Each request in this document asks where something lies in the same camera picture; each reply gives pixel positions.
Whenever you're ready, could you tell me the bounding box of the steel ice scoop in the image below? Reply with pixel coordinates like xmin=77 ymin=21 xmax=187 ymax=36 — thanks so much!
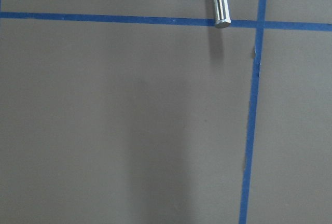
xmin=213 ymin=0 xmax=231 ymax=29

